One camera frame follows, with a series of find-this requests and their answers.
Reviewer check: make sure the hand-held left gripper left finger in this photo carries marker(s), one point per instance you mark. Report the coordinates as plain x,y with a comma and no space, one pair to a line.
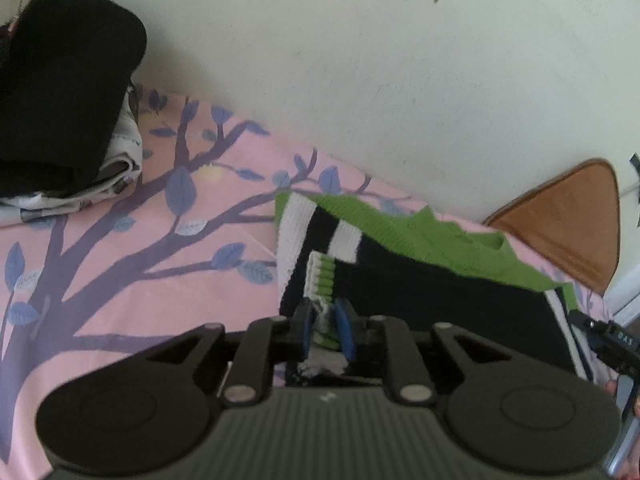
303,332

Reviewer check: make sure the green black white striped sweater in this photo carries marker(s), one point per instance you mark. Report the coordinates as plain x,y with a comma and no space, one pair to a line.
450,300

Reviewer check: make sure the white printed folded cloth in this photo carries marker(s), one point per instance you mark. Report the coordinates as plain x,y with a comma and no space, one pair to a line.
125,160

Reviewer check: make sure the black folded cloth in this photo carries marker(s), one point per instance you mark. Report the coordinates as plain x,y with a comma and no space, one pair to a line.
60,90

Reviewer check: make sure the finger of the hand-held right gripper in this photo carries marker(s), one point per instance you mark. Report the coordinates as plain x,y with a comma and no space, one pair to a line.
607,337

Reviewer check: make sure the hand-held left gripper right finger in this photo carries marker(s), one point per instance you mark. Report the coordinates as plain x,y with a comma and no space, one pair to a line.
345,332

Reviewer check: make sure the pink tree print bedsheet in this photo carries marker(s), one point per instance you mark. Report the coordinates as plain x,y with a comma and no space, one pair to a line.
100,310

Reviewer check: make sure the brown wooden headboard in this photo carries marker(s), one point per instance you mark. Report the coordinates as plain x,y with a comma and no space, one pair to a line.
570,220

